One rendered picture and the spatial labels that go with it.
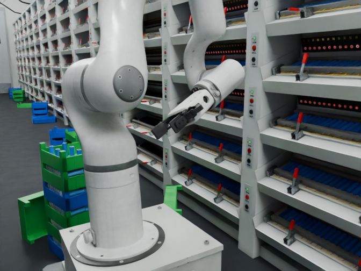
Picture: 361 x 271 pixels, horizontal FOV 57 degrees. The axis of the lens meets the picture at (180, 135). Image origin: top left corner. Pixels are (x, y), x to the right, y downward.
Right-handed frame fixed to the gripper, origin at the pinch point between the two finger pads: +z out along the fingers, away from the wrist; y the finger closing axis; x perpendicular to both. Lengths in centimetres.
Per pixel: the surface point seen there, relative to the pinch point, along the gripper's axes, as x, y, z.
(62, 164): 5, 57, 11
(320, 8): 0, -15, -63
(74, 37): 90, 262, -131
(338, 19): -4, -22, -55
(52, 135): 20, 264, -49
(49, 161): 9, 67, 12
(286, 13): 4, -2, -66
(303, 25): -2, -10, -58
